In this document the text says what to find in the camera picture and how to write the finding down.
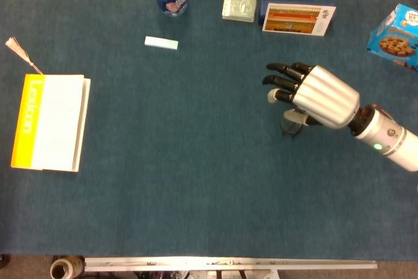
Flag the thin black metal eyeglasses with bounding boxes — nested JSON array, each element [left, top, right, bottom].
[[280, 107, 306, 139]]

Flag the teal felt table cloth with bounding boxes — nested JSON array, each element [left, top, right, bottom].
[[0, 0, 418, 262]]

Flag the pale green small strip box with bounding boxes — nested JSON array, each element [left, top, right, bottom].
[[144, 35, 179, 51]]

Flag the blue cookie box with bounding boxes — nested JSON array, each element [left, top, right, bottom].
[[366, 3, 418, 71]]

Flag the aluminium profile rail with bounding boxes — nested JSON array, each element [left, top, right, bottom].
[[84, 257, 378, 272]]

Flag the palace picture postcard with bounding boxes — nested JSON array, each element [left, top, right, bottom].
[[262, 3, 337, 37]]

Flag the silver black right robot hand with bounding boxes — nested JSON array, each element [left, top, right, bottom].
[[261, 61, 361, 129]]

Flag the yellow white Lexicon book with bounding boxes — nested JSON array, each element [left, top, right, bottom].
[[10, 74, 91, 173]]

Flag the small green white box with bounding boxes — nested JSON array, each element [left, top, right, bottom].
[[221, 0, 257, 23]]

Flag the brown tape roll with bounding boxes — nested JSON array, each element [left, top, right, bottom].
[[50, 257, 85, 279]]

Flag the pink bookmark tassel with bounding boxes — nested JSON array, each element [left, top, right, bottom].
[[5, 37, 44, 76]]

